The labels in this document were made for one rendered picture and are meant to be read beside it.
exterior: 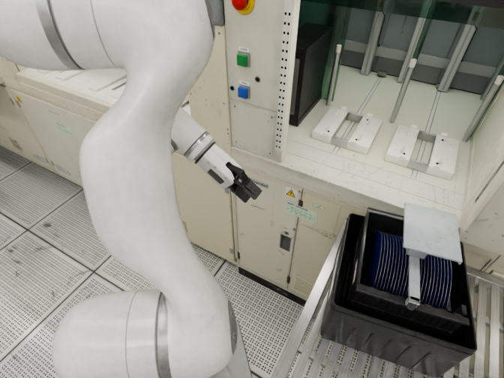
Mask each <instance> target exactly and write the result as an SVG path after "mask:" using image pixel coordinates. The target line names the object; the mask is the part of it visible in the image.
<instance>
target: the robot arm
mask: <svg viewBox="0 0 504 378"><path fill-rule="evenodd" d="M214 42H215V20H214V14H213V10H212V6H211V3H210V1H209V0H0V56H2V57H3V58H5V59H7V60H8V61H10V62H13V63H14V64H17V65H20V66H23V67H27V68H33V69H38V70H46V71H75V70H94V69H111V68H123V69H125V70H126V74H127V82H126V86H125V89H124V91H123V93H122V94H121V96H120V98H119V99H118V100H117V101H116V102H115V103H114V104H113V105H112V107H111V108H110V109H109V110H108V111H107V112H106V113H105V114H104V115H103V116H102V117H101V118H100V119H99V120H98V121H97V122H96V123H95V124H94V126H93V127H92V128H91V129H90V131H89V132H88V133H87V135H86V136H85V138H84V140H83V141H82V145H81V147H80V152H79V169H80V175H81V179H82V186H83V189H84V193H85V199H86V202H87V206H88V211H89V214H90V217H91V222H92V224H93V227H94V230H95V232H96V233H97V237H98V238H99V239H100V242H101V243H102V245H103V246H104V247H105V248H106V250H107V251H108V252H109V253H110V255H111V256H113V257H114V258H115V259H116V260H117V261H118V262H120V263H121V264H122V265H123V266H125V267H127V268H128V269H130V270H131V271H133V272H136V273H137V274H138V275H141V276H142V277H144V278H145V279H146V280H148V281H150V282H151V283H152V284H154V285H155V286H156V287H157V288H153V289H138V290H129V291H121V292H111V293H105V294H101V295H96V296H93V297H91V298H87V299H85V300H83V301H81V302H79V303H78V304H76V305H74V306H73V307H72V308H71V309H70V310H69V311H68V312H67V313H66V314H65V315H64V317H63V318H62V320H61V322H60V323H59V325H58V328H57V329H56V332H55V334H54V338H53V342H52V363H53V366H54V369H55V372H56V374H57V375H58V378H232V377H231V376H230V373H229V371H228V370H227V369H226V366H227V365H228V363H229V362H230V360H231V359H232V357H233V354H234V352H235V350H236V347H237V338H238V331H237V322H236V315H235V313H234V310H233V304H231V302H230V300H229V298H228V296H227V294H226V293H225V291H224V289H223V288H222V286H221V285H220V284H219V283H218V281H217V280H216V278H215V277H214V275H213V274H212V273H211V272H210V271H209V269H208V268H207V267H206V265H205V264H204V263H203V261H202V260H201V259H200V258H199V256H198V255H197V253H196V252H195V250H194V249H193V247H192V245H191V243H190V240H189V238H188V236H187V233H186V231H185V228H184V225H183V223H182V218H181V215H180V211H179V204H178V200H177V195H176V184H175V179H174V172H173V159H172V154H173V153H174V152H175V151H178V152H180V153H181V154H182V155H184V156H185V157H186V158H187V159H188V160H189V161H190V162H192V161H193V160H195V162H194V163H195V164H199V166H200V167H201V168H202V170H203V171H204V172H205V173H206V174H207V175H208V176H209V177H210V178H211V179H212V180H213V181H214V182H215V183H216V184H217V185H218V186H219V187H220V188H223V189H224V188H229V189H230V190H231V191H232V192H233V193H235V195H236V196H237V197H238V198H239V199H240V200H242V201H243V202H244V203H246V202H247V201H248V200H249V199H250V198H252V199H253V200H255V199H256V198H257V197H258V196H259V195H260V194H261V193H262V190H261V189H260V188H259V187H258V186H257V185H255V184H254V183H253V182H252V181H251V179H250V178H248V175H246V174H245V171H244V170H243V169H242V168H241V167H240V165H239V164H238V163H236V162H235V161H234V160H233V159H232V158H231V157H230V156H229V155H228V154H227V153H226V152H225V151H223V150H222V149H221V148H219V147H218V146H216V145H215V143H216V142H215V141H214V142H212V140H213V139H214V137H213V136H212V135H211V134H210V133H208V132H207V131H206V130H205V129H204V128H203V127H202V126H201V125H200V124H199V123H198V122H197V121H195V120H194V119H193V118H192V117H191V116H190V115H189V114H188V113H187V112H186V111H185V110H184V109H182V108H181V105H182V103H183V101H184V100H185V98H186V97H187V95H188V93H189V91H190V90H191V89H192V87H193V86H194V84H195V83H196V81H197V80H198V79H199V77H200V75H201V74H202V72H203V71H204V69H205V67H206V65H207V64H208V62H209V59H210V57H211V54H212V50H213V46H214ZM235 177H236V178H235ZM239 179H240V181H239ZM233 182H234V183H233ZM240 186H241V187H240Z"/></svg>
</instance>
